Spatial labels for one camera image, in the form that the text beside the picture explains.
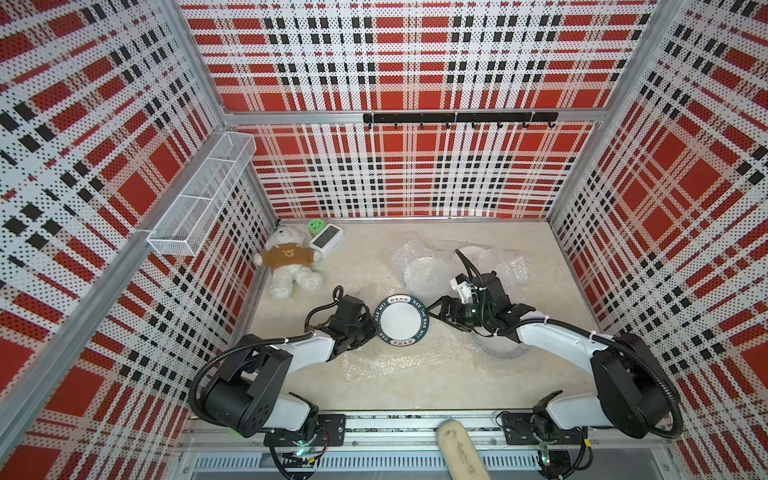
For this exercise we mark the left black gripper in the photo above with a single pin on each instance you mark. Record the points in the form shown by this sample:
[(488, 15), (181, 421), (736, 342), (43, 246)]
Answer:
[(371, 328)]

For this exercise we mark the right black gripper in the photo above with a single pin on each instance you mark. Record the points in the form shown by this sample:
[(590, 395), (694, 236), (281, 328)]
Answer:
[(453, 317)]

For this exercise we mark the green rimmed plate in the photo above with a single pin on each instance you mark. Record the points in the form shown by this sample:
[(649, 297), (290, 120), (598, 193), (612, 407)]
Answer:
[(499, 346), (401, 320)]

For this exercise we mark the green rimmed plate front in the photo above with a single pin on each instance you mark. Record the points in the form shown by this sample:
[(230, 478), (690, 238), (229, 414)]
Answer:
[(401, 320)]

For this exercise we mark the bubble wrap sheet front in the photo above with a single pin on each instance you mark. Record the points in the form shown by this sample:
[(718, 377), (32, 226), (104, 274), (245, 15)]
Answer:
[(377, 358)]

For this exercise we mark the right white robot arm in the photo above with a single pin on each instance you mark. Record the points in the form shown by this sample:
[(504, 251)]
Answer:
[(633, 393)]

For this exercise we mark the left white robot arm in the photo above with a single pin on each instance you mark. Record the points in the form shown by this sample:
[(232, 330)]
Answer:
[(241, 388)]

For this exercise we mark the pink plate in wrap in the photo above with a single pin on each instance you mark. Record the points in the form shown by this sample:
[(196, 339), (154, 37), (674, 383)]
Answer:
[(484, 259)]

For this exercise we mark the white embossed plate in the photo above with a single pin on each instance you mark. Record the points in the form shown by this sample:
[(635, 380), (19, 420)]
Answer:
[(427, 276)]

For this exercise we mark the white green small device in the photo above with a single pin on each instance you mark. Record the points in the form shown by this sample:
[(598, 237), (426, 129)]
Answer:
[(327, 239)]

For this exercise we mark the beige teddy bear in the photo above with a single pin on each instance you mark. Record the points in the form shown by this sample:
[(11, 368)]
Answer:
[(290, 260)]

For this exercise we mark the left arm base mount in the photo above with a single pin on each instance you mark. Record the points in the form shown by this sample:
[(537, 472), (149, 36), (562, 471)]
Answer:
[(298, 454)]

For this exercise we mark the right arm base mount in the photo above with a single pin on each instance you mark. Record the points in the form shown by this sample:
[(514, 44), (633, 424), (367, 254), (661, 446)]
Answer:
[(562, 453)]

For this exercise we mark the wooden brush handle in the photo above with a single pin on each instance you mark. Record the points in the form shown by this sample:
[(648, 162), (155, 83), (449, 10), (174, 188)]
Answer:
[(461, 457)]

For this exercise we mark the clear wall shelf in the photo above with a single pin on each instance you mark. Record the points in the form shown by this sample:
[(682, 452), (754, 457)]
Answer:
[(216, 170)]

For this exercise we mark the black hook rail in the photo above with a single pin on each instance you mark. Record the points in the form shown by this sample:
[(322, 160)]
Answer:
[(523, 118)]

